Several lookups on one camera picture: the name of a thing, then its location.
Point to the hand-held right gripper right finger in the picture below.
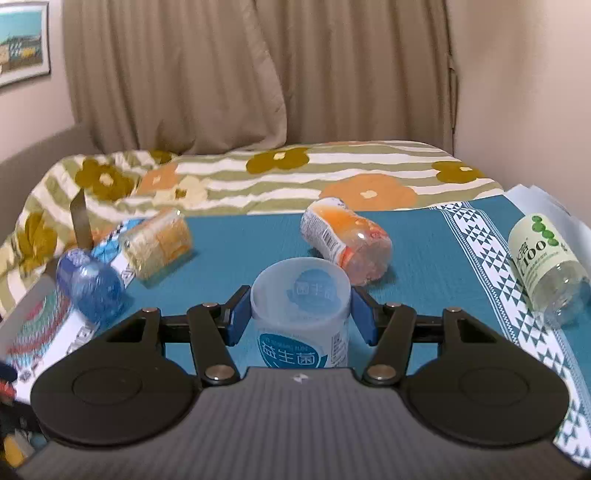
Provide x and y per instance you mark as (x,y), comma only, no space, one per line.
(362,318)

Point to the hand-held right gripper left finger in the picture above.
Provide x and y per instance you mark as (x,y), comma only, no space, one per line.
(236,318)

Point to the translucent white plastic cup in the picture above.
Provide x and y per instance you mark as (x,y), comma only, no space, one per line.
(300,318)

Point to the teal patterned cloth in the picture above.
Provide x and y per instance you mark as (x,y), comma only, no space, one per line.
(258,249)

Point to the orange label plastic bottle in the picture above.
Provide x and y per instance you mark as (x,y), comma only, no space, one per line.
(344,237)

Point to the yellow label plastic bottle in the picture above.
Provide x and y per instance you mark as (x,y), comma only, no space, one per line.
(154,244)

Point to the floral striped blanket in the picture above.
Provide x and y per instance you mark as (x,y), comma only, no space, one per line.
(277,177)

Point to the blue plastic bottle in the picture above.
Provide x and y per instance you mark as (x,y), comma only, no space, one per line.
(90,284)

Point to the grey metal strip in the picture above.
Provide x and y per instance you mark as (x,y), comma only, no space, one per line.
(81,219)

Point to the green label clear plastic bottle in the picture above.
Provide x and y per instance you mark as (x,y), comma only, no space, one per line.
(547,263)

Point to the colourful printed booklet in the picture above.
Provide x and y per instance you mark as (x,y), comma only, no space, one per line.
(39,332)

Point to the white paper sheets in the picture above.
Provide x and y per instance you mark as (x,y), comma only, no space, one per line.
(549,203)

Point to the beige curtain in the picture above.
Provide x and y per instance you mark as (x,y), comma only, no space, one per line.
(258,74)

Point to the framed wall picture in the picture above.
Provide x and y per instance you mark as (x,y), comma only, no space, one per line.
(21,44)

